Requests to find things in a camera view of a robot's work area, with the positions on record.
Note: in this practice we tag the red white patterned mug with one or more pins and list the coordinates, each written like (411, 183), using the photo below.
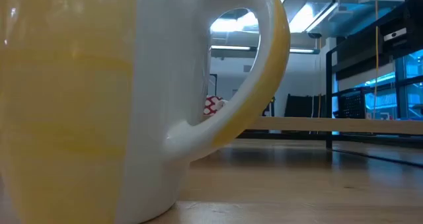
(209, 105)

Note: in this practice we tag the yellow and white ceramic mug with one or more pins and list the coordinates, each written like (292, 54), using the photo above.
(66, 101)

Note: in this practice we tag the black panel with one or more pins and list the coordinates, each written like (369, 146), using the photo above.
(297, 105)

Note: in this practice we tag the black plastic crate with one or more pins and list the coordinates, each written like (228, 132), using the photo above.
(352, 105)

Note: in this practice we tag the black desk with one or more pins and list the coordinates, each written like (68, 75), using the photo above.
(360, 52)

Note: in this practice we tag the white device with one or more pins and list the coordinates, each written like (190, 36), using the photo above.
(395, 34)

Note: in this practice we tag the black ceiling camera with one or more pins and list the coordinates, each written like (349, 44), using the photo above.
(315, 35)

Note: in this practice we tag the silver ventilation duct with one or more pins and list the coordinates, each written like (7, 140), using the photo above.
(357, 16)

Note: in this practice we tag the glass window wall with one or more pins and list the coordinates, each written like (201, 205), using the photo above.
(413, 98)

